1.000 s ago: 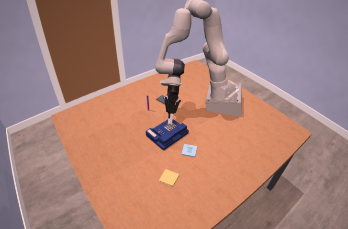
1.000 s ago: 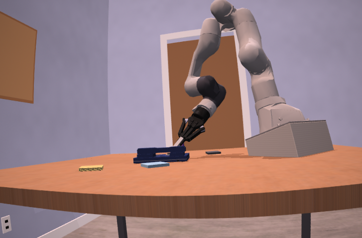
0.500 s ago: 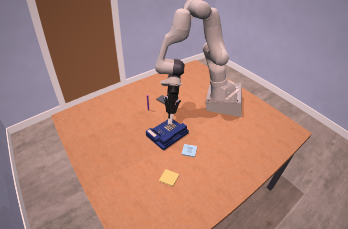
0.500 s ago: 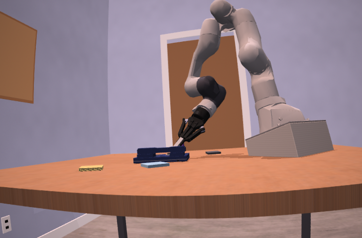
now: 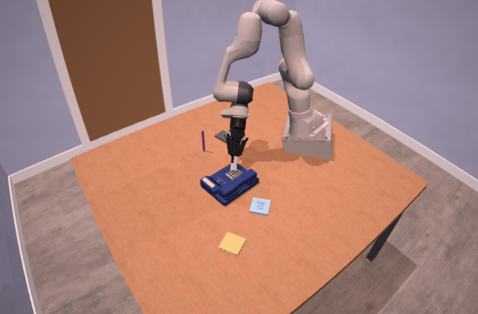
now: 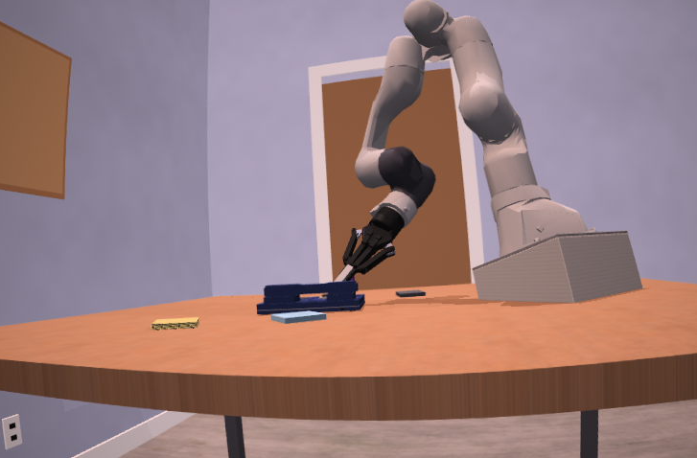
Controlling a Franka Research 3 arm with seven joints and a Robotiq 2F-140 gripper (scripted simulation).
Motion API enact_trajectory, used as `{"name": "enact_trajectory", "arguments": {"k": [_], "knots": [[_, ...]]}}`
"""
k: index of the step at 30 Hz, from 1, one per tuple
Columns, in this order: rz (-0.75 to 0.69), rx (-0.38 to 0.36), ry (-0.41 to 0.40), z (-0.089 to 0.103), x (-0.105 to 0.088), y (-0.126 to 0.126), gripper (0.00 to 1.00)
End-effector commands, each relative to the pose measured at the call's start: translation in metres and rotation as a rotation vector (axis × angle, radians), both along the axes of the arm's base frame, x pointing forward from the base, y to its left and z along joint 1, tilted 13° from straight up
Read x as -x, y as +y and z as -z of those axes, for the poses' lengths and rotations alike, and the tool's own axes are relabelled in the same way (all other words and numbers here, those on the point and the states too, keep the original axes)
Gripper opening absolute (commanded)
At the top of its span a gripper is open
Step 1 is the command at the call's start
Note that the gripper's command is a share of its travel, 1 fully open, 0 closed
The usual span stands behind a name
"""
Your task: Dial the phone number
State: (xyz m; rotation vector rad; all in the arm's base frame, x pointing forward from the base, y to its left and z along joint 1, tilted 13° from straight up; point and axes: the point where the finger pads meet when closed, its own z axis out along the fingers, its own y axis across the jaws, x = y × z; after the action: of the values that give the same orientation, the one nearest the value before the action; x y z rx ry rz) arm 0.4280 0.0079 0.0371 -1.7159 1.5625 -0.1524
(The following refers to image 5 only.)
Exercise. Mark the dark navy phone handset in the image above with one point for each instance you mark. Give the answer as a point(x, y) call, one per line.
point(232, 186)

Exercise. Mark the yellow sticky note pad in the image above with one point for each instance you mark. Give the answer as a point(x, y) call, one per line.
point(232, 243)

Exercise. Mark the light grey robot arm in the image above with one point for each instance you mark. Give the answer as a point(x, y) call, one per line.
point(294, 67)

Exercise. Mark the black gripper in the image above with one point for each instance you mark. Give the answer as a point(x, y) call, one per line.
point(233, 140)

